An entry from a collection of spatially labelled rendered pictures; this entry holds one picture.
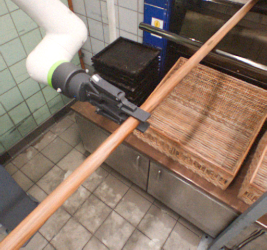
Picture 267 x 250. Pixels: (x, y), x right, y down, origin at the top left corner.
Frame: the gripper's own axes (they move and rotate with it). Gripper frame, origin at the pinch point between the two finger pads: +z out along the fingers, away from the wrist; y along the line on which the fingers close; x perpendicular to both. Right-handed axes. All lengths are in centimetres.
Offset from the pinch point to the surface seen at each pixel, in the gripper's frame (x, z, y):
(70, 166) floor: -11, -72, 120
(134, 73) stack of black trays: -43, -33, 29
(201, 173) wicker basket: -32, 17, 59
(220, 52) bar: -44.1, 4.4, 2.5
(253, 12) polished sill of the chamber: -81, 4, 2
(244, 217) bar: -22, 40, 55
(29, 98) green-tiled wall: -23, -118, 80
